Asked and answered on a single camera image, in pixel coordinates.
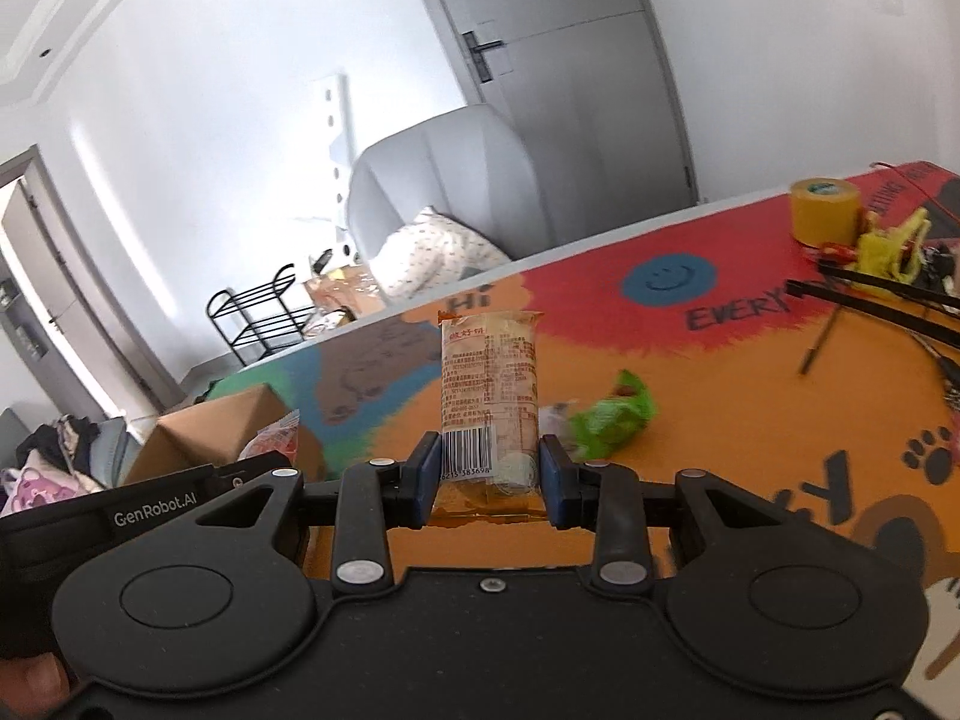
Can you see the grey upholstered chair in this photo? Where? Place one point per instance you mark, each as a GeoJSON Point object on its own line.
{"type": "Point", "coordinates": [450, 165]}

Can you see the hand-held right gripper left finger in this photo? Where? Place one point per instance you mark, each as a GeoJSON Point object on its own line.
{"type": "Point", "coordinates": [426, 480]}

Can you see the white pegboard panel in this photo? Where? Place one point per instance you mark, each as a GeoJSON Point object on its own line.
{"type": "Point", "coordinates": [330, 105]}

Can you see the black shoe rack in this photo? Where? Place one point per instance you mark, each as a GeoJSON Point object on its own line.
{"type": "Point", "coordinates": [247, 287]}

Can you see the yellow plastic toy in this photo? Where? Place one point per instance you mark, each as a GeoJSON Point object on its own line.
{"type": "Point", "coordinates": [881, 255]}

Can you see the beige open door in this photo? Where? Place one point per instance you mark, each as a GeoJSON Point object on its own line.
{"type": "Point", "coordinates": [75, 277]}

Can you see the orange plastic bag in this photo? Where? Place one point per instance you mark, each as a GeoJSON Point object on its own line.
{"type": "Point", "coordinates": [352, 292]}

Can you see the red white snack packet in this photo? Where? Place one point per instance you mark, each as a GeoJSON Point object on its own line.
{"type": "Point", "coordinates": [274, 435]}

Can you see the pink printed bag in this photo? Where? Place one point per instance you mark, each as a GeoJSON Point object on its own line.
{"type": "Point", "coordinates": [34, 487]}

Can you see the person's left hand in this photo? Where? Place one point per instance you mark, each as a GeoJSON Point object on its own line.
{"type": "Point", "coordinates": [30, 690]}

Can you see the colourful printed table mat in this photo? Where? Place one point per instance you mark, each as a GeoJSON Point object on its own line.
{"type": "Point", "coordinates": [750, 390]}

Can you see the brown cardboard box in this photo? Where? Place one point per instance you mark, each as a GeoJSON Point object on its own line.
{"type": "Point", "coordinates": [210, 427]}

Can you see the small white snack packet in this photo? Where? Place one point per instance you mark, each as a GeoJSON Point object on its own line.
{"type": "Point", "coordinates": [556, 416]}

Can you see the white dotted pillow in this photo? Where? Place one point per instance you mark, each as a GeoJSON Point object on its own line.
{"type": "Point", "coordinates": [435, 255]}

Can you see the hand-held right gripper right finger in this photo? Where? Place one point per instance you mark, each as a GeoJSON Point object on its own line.
{"type": "Point", "coordinates": [555, 484]}

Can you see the grey door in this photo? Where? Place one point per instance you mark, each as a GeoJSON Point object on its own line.
{"type": "Point", "coordinates": [570, 90]}

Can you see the small red object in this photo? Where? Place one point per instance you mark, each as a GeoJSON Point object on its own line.
{"type": "Point", "coordinates": [832, 248]}

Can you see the beige biscuit snack packet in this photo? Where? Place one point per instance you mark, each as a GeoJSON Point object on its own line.
{"type": "Point", "coordinates": [487, 382]}

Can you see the yellow tape roll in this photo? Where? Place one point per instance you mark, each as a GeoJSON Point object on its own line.
{"type": "Point", "coordinates": [825, 214]}

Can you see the green snack packet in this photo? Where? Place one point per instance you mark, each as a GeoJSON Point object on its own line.
{"type": "Point", "coordinates": [611, 420]}

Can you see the pile of dark clothes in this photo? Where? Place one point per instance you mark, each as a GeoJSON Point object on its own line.
{"type": "Point", "coordinates": [60, 439]}

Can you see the small black device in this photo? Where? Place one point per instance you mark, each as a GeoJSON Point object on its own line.
{"type": "Point", "coordinates": [322, 260]}

